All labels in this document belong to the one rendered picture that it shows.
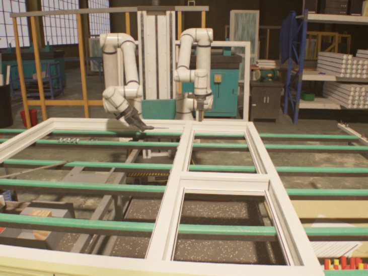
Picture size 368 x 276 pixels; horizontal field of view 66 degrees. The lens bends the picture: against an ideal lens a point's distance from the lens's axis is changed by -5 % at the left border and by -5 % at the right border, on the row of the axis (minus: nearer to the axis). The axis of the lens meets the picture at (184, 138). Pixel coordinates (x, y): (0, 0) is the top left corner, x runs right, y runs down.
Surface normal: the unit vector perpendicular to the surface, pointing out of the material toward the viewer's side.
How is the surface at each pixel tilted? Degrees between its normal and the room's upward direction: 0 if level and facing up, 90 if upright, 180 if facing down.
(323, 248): 0
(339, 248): 0
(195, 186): 90
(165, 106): 90
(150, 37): 90
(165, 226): 0
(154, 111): 90
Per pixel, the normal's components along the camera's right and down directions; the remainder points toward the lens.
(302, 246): 0.00, -0.95
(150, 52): 0.13, 0.32
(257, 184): -0.08, 0.32
